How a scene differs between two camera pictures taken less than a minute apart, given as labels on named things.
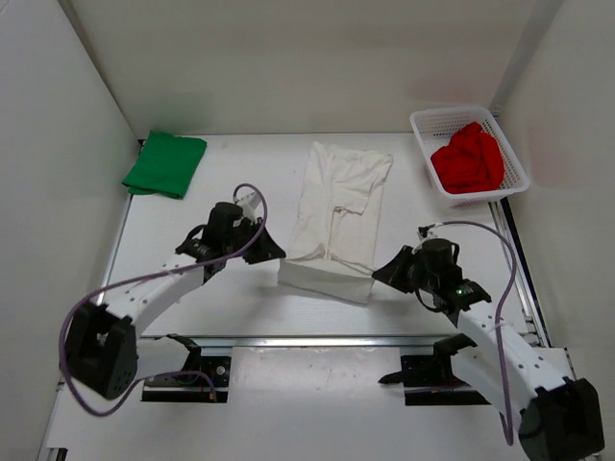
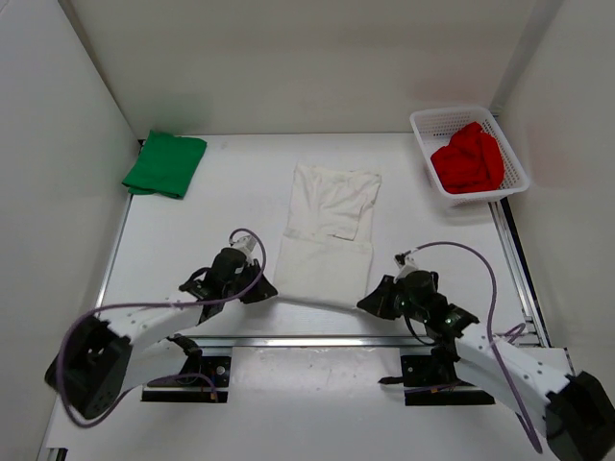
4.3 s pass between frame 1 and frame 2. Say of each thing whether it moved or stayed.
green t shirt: stayed
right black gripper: moved
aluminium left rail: stayed
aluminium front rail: stayed
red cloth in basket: stayed
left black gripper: moved
